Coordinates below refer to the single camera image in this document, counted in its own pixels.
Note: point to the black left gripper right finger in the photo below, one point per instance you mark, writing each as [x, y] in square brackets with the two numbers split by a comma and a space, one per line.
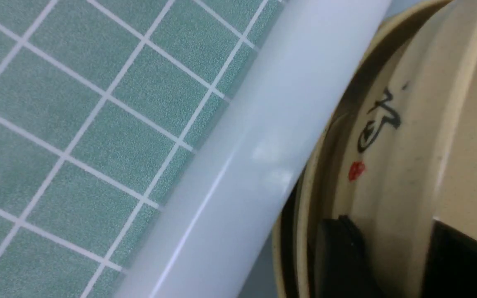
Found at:
[451, 265]

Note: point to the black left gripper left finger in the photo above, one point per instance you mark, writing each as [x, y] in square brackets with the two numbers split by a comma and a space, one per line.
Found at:
[341, 267]

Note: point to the yellow noodle bowl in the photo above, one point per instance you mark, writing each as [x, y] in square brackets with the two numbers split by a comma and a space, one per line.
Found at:
[413, 150]

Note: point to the yellow bowl in tub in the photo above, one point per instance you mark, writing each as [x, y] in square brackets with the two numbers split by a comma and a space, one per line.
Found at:
[313, 198]

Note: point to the white plastic tub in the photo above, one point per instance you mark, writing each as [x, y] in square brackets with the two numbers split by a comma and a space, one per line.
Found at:
[218, 218]

